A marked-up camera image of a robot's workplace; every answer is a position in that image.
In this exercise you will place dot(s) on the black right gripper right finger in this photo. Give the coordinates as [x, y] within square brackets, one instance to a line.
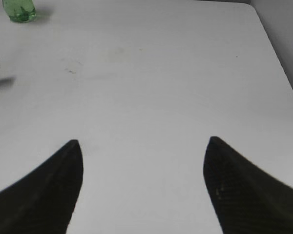
[246, 199]

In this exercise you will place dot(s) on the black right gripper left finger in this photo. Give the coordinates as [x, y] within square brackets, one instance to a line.
[43, 201]

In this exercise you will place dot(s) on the green plastic soda bottle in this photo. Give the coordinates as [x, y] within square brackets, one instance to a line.
[20, 11]

